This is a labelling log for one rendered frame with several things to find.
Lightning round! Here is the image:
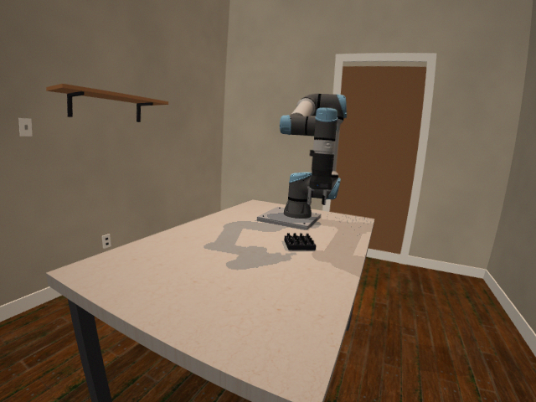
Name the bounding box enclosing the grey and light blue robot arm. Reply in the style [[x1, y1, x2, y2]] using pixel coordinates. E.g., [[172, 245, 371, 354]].
[[280, 94, 347, 219]]

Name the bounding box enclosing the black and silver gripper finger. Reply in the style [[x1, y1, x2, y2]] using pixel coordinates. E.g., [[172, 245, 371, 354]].
[[322, 189, 331, 205], [307, 187, 314, 205]]

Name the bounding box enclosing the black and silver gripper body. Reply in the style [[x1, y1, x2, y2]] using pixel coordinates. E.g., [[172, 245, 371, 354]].
[[309, 140, 335, 190]]

